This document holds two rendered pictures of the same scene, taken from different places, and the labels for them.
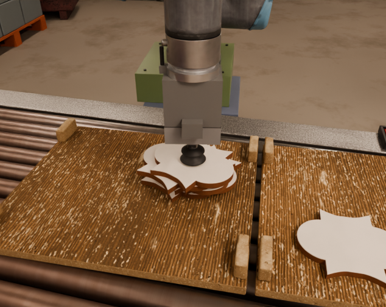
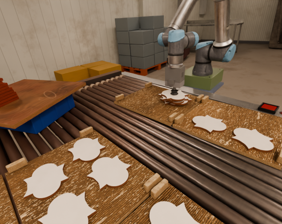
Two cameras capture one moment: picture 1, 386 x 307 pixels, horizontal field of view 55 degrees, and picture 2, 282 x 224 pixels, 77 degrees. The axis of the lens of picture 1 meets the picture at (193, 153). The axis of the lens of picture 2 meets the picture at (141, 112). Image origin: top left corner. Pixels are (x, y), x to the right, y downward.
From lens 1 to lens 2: 0.49 m
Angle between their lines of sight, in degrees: 30
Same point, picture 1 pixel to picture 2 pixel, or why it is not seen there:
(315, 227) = (200, 117)
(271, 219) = (190, 114)
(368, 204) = (227, 118)
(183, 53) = (170, 59)
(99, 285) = (137, 116)
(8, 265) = (120, 108)
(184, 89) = (170, 70)
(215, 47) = (179, 58)
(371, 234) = (217, 122)
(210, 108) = (177, 76)
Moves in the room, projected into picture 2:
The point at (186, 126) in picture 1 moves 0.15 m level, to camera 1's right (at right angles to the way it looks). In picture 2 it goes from (169, 80) to (199, 84)
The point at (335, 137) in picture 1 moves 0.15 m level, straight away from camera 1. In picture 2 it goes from (240, 103) to (254, 96)
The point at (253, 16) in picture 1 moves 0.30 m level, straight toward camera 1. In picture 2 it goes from (222, 56) to (202, 67)
